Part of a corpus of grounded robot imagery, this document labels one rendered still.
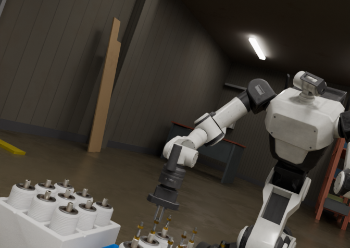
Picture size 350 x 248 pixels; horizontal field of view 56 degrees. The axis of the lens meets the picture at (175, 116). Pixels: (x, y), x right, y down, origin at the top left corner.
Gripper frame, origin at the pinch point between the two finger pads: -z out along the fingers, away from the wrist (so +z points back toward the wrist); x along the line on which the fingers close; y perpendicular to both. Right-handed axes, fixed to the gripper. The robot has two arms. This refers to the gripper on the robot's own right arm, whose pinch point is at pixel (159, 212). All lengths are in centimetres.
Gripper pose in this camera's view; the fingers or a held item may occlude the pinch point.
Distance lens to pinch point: 128.1
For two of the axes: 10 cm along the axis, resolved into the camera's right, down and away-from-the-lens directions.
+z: 3.3, -9.4, 0.3
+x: 9.4, 3.2, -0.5
